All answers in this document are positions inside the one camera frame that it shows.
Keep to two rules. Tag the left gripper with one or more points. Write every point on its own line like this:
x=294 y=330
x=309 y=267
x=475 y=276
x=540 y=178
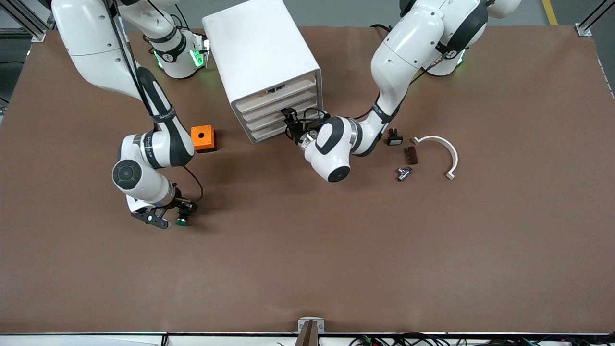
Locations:
x=296 y=131

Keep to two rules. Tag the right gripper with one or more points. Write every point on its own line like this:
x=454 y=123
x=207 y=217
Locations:
x=180 y=204

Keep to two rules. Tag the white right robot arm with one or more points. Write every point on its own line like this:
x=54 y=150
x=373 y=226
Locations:
x=91 y=43

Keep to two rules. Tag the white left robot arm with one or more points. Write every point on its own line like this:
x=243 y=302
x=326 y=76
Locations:
x=408 y=43

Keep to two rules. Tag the orange button box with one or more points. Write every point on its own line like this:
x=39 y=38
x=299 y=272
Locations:
x=202 y=137

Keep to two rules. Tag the silver metal fitting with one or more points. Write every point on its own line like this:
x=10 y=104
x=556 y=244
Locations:
x=404 y=174

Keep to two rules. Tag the brown terminal block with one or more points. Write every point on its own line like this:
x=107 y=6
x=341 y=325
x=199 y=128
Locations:
x=412 y=155

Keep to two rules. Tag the black white push switch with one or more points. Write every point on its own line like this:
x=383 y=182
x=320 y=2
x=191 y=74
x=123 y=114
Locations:
x=395 y=138

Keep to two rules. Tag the white table edge rail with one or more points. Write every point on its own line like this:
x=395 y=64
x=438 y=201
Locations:
x=96 y=340

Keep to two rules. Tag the white curved bracket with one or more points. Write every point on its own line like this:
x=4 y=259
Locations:
x=454 y=158

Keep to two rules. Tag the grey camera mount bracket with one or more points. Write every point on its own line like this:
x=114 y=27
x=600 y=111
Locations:
x=301 y=326

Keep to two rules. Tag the aluminium frame profile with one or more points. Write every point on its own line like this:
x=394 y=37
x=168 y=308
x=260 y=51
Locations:
x=38 y=34
x=583 y=30

